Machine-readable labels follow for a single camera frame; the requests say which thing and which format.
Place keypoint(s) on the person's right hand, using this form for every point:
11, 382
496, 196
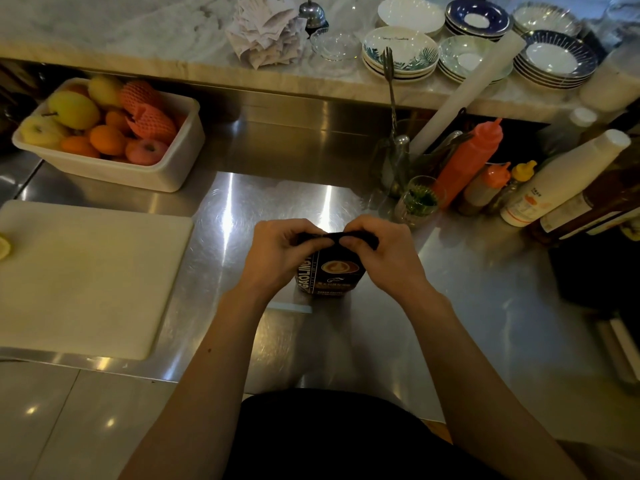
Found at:
395, 262

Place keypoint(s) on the person's left hand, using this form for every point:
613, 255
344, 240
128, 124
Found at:
272, 259

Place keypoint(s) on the person's right thumb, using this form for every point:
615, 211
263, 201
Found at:
357, 242

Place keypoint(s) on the person's left thumb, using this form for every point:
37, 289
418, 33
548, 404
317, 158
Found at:
316, 247

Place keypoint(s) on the dark coffee box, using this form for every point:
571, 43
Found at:
336, 272

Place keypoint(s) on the person's right forearm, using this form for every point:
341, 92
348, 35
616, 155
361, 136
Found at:
480, 389

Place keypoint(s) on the person's left forearm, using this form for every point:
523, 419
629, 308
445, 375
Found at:
210, 389

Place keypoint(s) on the glass with green herbs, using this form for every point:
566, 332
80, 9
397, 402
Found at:
419, 202

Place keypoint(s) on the clear glass utensil holder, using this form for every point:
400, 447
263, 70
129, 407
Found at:
392, 164

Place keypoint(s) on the orange squeeze bottle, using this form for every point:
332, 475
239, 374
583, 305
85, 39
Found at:
467, 162

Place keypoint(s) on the small bottle with orange cap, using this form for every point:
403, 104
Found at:
484, 189

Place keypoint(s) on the metal fork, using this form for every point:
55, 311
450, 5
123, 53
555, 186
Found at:
390, 89

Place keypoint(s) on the small bottle with yellow cap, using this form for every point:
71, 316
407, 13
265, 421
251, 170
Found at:
517, 179

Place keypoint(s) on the white plastic fruit tub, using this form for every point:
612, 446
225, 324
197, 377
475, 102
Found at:
150, 177

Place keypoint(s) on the white rolled tube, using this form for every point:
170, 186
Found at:
467, 92

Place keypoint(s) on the pink apple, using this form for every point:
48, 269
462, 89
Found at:
146, 152

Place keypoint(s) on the person's black clothing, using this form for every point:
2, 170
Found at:
350, 439

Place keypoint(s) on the clear glass dish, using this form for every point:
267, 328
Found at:
334, 44

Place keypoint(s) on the fruit in orange foam net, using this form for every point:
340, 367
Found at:
155, 124
139, 95

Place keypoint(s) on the white squeeze bottle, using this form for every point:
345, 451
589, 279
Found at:
560, 182

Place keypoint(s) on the stack of pale green plates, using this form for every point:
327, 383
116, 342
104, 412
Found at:
465, 57

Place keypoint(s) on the pile of paper receipts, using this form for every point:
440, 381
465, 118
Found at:
265, 32

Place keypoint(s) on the white cutting board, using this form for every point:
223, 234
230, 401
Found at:
90, 279

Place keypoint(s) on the silver counter bell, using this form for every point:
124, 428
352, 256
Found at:
312, 14

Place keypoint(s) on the plain white bowl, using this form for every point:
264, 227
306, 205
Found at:
410, 13

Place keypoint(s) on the clear bottle with white cap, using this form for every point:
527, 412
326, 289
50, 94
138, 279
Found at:
570, 132

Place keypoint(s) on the brown sauce bottle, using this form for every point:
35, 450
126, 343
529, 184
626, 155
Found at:
595, 209

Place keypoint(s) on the stack of dark blue plates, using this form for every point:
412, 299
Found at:
477, 17

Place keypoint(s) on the small yellow apple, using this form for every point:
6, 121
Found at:
105, 89

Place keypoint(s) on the stack of blue striped plates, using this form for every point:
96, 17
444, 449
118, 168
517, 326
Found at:
557, 57

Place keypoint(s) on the large yellow apple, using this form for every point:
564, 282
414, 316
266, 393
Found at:
74, 109

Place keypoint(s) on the stack of grey rimmed plates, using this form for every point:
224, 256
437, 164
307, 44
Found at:
545, 17

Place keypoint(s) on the pale yellow apple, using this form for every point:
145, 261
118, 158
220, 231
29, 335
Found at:
42, 133

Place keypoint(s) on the large white container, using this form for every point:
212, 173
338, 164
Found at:
612, 79

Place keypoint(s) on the cut lemon piece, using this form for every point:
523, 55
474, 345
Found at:
4, 247

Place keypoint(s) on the clear glass jar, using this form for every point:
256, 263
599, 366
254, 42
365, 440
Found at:
620, 22

